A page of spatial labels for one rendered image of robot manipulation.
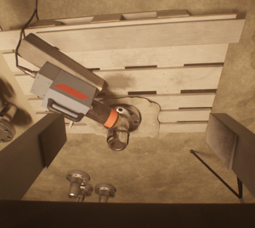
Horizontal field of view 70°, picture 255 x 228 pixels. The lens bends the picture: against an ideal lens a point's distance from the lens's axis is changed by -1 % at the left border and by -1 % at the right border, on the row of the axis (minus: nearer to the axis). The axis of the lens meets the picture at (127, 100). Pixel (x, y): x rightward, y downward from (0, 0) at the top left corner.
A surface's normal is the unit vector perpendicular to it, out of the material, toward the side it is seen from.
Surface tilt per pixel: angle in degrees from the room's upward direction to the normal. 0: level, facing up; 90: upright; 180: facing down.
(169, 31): 0
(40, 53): 0
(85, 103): 90
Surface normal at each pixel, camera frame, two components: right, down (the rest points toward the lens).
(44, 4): -0.07, 0.65
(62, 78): 0.55, -0.62
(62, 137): 1.00, 0.00
